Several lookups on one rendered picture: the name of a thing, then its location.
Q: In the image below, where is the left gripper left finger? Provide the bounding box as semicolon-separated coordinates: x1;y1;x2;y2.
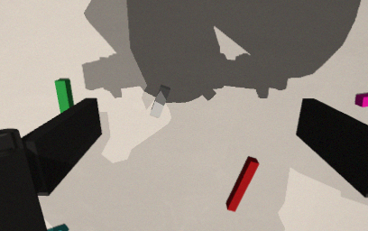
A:
0;98;102;231

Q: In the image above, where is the red rod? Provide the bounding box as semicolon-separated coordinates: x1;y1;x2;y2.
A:
226;157;260;212

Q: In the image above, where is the turquoise rod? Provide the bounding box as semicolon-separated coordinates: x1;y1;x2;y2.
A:
48;224;69;231

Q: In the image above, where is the grey rectangular block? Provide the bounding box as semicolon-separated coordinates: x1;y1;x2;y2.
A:
151;85;170;117

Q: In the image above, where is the green rod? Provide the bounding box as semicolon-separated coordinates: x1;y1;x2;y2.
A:
55;79;74;113

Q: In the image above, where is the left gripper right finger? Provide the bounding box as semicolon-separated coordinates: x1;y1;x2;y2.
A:
296;98;368;198

